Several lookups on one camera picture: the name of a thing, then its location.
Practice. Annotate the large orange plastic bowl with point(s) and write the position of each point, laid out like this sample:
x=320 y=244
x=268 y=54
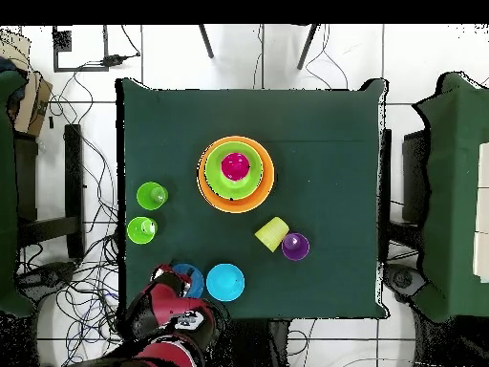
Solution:
x=237 y=205

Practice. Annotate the white boxes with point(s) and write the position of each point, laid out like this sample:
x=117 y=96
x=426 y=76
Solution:
x=483 y=210

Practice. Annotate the yellow plastic cup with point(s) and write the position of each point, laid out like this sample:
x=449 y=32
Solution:
x=272 y=233

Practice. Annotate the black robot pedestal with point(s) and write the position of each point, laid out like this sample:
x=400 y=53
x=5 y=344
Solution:
x=259 y=344

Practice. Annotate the purple plastic cup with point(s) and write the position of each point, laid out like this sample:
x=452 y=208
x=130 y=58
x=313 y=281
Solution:
x=296 y=247

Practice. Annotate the red plastic cup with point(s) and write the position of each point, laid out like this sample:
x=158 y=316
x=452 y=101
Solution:
x=235 y=167

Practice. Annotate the green-clothed side table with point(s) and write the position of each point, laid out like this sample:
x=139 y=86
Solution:
x=450 y=191
x=7 y=191

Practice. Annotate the brown cardboard box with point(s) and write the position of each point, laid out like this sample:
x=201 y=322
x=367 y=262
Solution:
x=30 y=103

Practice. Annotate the translucent blue plastic bowl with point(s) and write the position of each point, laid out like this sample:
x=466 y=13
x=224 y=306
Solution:
x=196 y=283

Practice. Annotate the ribbed cyan plastic bowl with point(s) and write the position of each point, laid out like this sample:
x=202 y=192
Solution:
x=225 y=283

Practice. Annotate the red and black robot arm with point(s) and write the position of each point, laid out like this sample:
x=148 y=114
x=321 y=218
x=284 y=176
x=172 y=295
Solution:
x=168 y=302

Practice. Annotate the dark green table cloth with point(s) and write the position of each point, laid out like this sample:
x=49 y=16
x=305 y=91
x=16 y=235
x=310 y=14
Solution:
x=229 y=114

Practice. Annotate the green plastic cup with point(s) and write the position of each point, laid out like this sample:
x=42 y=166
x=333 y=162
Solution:
x=147 y=197
x=137 y=231

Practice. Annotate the black square floor frame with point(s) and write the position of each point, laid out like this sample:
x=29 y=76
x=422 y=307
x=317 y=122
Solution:
x=62 y=42

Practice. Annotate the black stand base with knob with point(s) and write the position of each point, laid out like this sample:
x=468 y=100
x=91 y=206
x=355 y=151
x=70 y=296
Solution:
x=46 y=277

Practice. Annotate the black bench frame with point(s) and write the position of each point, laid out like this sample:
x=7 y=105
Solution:
x=72 y=191

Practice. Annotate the green plastic bowl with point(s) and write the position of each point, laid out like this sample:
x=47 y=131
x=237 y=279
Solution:
x=237 y=189

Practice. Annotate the black power adapter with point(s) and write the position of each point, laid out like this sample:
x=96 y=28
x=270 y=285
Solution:
x=114 y=59

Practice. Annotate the black tripod leg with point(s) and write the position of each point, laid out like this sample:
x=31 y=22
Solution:
x=206 y=41
x=307 y=46

